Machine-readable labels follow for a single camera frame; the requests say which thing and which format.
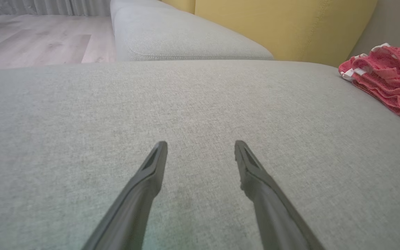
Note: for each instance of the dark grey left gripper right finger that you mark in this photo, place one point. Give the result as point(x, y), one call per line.
point(266, 205)

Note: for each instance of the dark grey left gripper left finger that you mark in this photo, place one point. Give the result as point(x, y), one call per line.
point(141, 194)

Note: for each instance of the large grey sofa seat cushion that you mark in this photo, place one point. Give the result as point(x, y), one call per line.
point(186, 104)

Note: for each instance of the red shorts with white trim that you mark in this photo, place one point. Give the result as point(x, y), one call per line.
point(387, 80)

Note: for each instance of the yellow sofa back cushion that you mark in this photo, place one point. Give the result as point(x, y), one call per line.
point(273, 27)
point(182, 5)

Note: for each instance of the grey curtain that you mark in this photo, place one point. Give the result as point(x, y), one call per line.
point(30, 6)

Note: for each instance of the grey sofa back cushion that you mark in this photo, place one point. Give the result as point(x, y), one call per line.
point(394, 21)

